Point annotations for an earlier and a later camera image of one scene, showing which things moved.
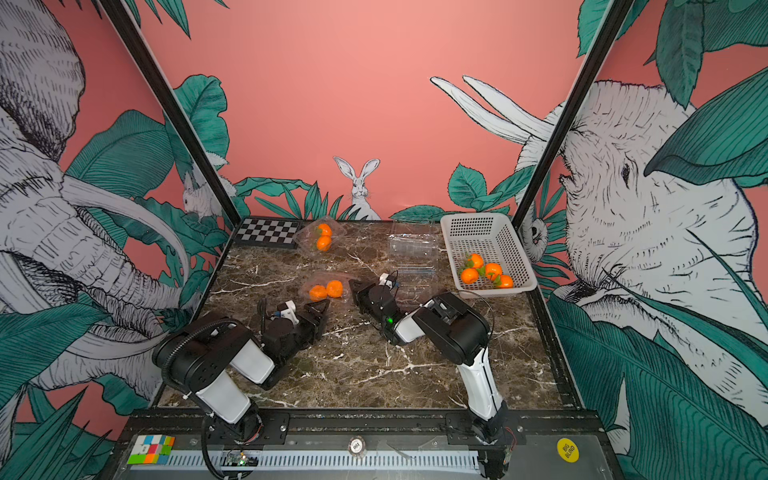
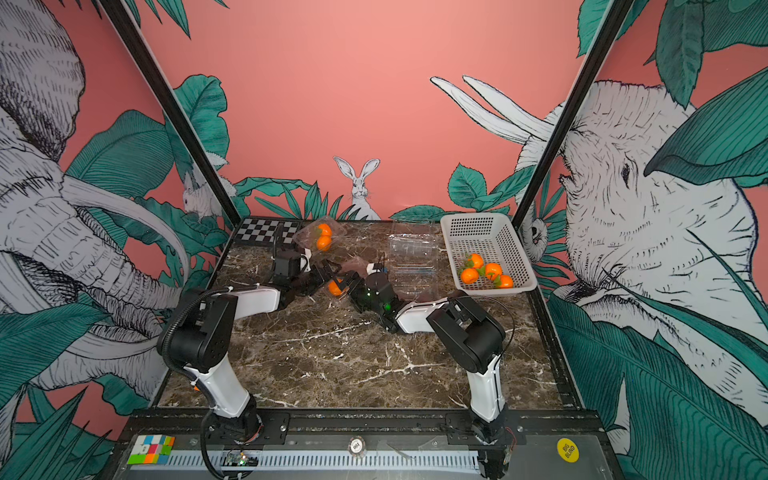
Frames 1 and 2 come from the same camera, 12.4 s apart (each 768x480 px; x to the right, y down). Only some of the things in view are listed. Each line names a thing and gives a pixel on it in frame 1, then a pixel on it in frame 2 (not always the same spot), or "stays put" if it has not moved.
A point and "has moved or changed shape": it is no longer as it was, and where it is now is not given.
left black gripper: [315, 325] to [322, 278]
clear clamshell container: [334, 286] has moved or changed shape
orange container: [477, 260] stays put
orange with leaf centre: [493, 270] stays put
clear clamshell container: [414, 248] stays put
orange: [469, 275] stays put
